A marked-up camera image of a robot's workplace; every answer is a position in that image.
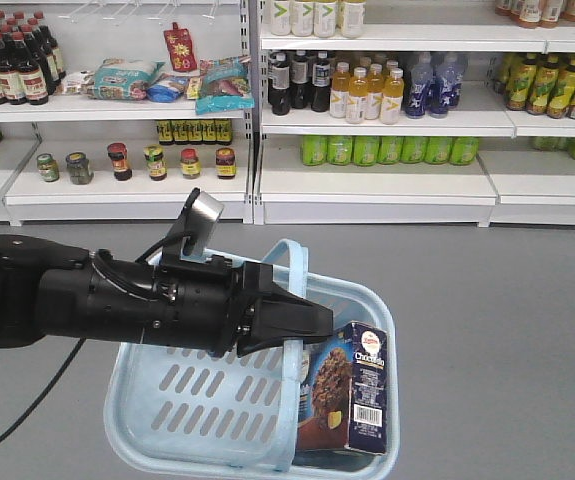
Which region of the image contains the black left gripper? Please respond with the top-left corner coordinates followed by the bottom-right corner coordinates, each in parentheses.
top-left (154, 254), bottom-right (334, 357)

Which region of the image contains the dark blue Chocofello cookie box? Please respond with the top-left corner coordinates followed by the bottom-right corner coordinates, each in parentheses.
top-left (296, 321), bottom-right (388, 455)

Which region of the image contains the light blue plastic basket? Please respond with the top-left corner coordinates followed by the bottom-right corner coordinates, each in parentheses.
top-left (103, 238), bottom-right (401, 480)

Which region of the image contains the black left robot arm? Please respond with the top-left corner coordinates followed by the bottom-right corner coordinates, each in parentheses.
top-left (0, 234), bottom-right (333, 358)

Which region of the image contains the white supermarket shelving unit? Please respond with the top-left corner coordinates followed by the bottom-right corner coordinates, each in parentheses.
top-left (0, 1), bottom-right (575, 226)

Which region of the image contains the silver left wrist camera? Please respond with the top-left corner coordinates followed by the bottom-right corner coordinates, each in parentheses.
top-left (181, 188), bottom-right (225, 257)

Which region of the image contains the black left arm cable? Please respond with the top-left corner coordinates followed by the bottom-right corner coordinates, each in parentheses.
top-left (0, 337), bottom-right (87, 466)

